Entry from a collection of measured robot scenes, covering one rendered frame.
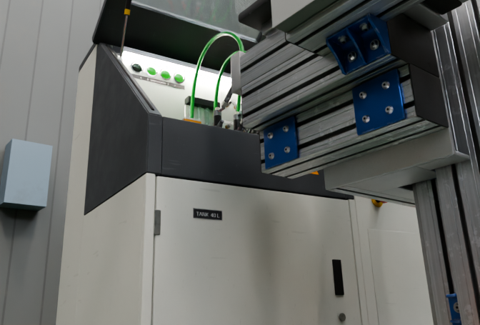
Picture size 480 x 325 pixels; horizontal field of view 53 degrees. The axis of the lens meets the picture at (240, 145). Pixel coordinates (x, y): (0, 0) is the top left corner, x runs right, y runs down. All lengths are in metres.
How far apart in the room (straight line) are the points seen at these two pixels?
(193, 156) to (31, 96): 2.17
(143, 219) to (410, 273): 0.92
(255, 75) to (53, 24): 2.73
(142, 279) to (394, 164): 0.62
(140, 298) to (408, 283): 0.89
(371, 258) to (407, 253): 0.17
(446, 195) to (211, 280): 0.62
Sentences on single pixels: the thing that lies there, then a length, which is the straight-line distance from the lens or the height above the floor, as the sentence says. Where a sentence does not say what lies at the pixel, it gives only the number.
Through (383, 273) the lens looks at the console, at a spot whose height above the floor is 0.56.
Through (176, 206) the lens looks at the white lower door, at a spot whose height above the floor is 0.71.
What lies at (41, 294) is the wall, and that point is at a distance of 3.11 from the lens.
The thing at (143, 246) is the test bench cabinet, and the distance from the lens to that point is 1.18.
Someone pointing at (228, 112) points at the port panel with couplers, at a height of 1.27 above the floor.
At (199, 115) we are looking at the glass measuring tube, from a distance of 1.96.
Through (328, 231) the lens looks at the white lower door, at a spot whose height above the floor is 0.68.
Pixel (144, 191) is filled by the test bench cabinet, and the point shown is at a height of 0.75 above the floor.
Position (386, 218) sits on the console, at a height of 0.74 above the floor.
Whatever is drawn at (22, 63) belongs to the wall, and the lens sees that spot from 3.42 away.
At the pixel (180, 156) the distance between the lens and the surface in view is 1.27.
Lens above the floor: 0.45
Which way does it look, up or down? 20 degrees up
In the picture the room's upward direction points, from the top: 2 degrees counter-clockwise
